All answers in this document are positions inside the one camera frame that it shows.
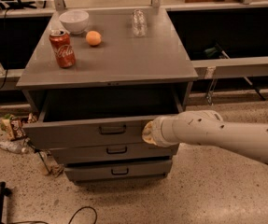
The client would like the grey top drawer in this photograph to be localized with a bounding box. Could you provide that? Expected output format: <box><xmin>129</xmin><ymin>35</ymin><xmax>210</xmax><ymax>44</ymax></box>
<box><xmin>24</xmin><ymin>89</ymin><xmax>183</xmax><ymax>149</ymax></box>

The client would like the grey drawer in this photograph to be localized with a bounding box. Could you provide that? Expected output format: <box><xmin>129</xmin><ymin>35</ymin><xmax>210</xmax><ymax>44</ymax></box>
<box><xmin>24</xmin><ymin>89</ymin><xmax>183</xmax><ymax>149</ymax></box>
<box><xmin>50</xmin><ymin>143</ymin><xmax>178</xmax><ymax>164</ymax></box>
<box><xmin>64</xmin><ymin>160</ymin><xmax>173</xmax><ymax>182</ymax></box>

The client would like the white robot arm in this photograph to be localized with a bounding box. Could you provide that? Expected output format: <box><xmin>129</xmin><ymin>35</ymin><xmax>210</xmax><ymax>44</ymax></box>
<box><xmin>142</xmin><ymin>110</ymin><xmax>268</xmax><ymax>164</ymax></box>

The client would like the grey metal drawer cabinet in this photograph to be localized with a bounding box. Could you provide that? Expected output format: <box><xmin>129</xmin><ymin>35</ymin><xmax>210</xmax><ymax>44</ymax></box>
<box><xmin>16</xmin><ymin>7</ymin><xmax>200</xmax><ymax>186</ymax></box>

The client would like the grey bottom drawer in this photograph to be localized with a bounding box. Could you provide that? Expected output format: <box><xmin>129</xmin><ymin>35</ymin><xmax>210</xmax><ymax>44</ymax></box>
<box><xmin>64</xmin><ymin>160</ymin><xmax>173</xmax><ymax>182</ymax></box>

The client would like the grey middle drawer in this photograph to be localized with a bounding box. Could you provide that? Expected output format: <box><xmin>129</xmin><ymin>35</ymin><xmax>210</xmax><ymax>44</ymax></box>
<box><xmin>50</xmin><ymin>143</ymin><xmax>178</xmax><ymax>164</ymax></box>

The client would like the green black tool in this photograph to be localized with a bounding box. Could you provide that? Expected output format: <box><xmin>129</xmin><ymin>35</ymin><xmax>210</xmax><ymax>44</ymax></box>
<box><xmin>205</xmin><ymin>44</ymin><xmax>229</xmax><ymax>59</ymax></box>

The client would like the orange fruit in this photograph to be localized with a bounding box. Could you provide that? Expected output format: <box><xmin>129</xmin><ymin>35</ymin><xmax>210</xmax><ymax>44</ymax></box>
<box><xmin>86</xmin><ymin>31</ymin><xmax>102</xmax><ymax>46</ymax></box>

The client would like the red Coca-Cola can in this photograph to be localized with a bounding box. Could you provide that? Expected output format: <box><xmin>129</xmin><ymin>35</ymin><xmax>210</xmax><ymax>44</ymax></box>
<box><xmin>49</xmin><ymin>30</ymin><xmax>76</xmax><ymax>68</ymax></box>

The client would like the clear bottle on floor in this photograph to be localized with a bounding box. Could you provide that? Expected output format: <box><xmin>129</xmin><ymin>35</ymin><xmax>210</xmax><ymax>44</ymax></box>
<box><xmin>0</xmin><ymin>141</ymin><xmax>29</xmax><ymax>154</ymax></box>

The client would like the white bowl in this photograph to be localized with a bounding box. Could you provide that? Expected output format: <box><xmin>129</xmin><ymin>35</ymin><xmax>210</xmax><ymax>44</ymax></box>
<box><xmin>59</xmin><ymin>10</ymin><xmax>90</xmax><ymax>34</ymax></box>

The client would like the brown snack bag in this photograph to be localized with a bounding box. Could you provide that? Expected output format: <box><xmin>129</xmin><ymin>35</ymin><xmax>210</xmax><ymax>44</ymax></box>
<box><xmin>0</xmin><ymin>113</ymin><xmax>37</xmax><ymax>141</ymax></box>

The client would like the grey metal rail frame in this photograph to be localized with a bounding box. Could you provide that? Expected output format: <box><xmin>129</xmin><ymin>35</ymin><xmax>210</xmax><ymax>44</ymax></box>
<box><xmin>0</xmin><ymin>0</ymin><xmax>268</xmax><ymax>91</ymax></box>

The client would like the black floor cable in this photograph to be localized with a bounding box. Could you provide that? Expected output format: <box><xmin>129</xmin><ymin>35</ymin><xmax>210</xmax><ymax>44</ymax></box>
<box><xmin>0</xmin><ymin>205</ymin><xmax>98</xmax><ymax>224</ymax></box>

